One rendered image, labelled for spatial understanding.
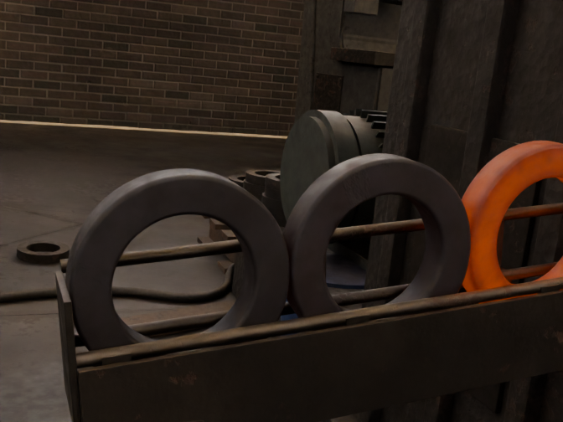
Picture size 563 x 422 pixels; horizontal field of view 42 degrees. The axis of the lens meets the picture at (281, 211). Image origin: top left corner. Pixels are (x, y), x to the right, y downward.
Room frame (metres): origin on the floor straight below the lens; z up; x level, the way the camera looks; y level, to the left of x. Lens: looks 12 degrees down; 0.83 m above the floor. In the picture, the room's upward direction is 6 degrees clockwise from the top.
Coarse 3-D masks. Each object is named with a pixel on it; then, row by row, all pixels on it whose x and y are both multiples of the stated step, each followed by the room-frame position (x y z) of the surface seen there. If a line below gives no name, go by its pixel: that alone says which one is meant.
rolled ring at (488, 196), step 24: (528, 144) 0.73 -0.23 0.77; (552, 144) 0.72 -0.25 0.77; (504, 168) 0.70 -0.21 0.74; (528, 168) 0.70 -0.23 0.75; (552, 168) 0.72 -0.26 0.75; (480, 192) 0.70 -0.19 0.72; (504, 192) 0.70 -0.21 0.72; (480, 216) 0.69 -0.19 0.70; (480, 240) 0.69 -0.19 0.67; (480, 264) 0.69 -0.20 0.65; (480, 288) 0.69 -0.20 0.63
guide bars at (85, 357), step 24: (504, 288) 0.68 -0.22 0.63; (528, 288) 0.68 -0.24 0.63; (552, 288) 0.69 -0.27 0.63; (336, 312) 0.61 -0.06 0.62; (360, 312) 0.62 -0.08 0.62; (384, 312) 0.62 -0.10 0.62; (408, 312) 0.63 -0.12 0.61; (192, 336) 0.56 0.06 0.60; (216, 336) 0.57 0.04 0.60; (240, 336) 0.57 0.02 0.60; (264, 336) 0.58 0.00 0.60; (96, 360) 0.53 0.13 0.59; (120, 360) 0.53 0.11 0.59
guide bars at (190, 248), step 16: (512, 208) 0.78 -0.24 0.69; (528, 208) 0.78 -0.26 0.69; (544, 208) 0.79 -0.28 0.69; (560, 208) 0.80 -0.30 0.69; (368, 224) 0.72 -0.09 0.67; (384, 224) 0.72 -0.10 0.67; (400, 224) 0.72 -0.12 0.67; (416, 224) 0.73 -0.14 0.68; (128, 256) 0.62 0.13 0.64; (144, 256) 0.62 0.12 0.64; (160, 256) 0.63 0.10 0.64; (176, 256) 0.64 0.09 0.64; (192, 256) 0.64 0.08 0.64; (64, 272) 0.60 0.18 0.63; (512, 272) 0.75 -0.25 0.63; (528, 272) 0.76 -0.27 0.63; (544, 272) 0.77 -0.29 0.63; (384, 288) 0.70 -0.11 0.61; (400, 288) 0.70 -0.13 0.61; (288, 304) 0.66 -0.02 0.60; (352, 304) 0.68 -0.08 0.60; (176, 320) 0.62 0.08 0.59; (192, 320) 0.62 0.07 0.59; (208, 320) 0.63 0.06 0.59
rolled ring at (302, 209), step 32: (352, 160) 0.65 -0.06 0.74; (384, 160) 0.64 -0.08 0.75; (320, 192) 0.62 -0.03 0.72; (352, 192) 0.63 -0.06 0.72; (384, 192) 0.64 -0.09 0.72; (416, 192) 0.65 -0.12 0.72; (448, 192) 0.67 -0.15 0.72; (288, 224) 0.63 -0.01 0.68; (320, 224) 0.62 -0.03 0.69; (448, 224) 0.67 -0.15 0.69; (320, 256) 0.62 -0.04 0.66; (448, 256) 0.67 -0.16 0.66; (288, 288) 0.62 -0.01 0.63; (320, 288) 0.62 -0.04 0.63; (416, 288) 0.68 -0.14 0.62; (448, 288) 0.67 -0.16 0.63
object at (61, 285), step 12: (60, 276) 0.57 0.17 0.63; (60, 288) 0.55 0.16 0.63; (60, 300) 0.55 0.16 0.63; (60, 312) 0.56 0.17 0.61; (72, 312) 0.52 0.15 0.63; (60, 324) 0.57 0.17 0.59; (72, 324) 0.52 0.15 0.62; (60, 336) 0.58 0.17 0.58; (72, 336) 0.52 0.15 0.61; (72, 348) 0.52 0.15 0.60; (72, 360) 0.52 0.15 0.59; (72, 372) 0.52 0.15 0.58; (72, 384) 0.52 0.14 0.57; (72, 396) 0.52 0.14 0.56; (72, 408) 0.52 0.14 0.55; (72, 420) 0.53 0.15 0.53
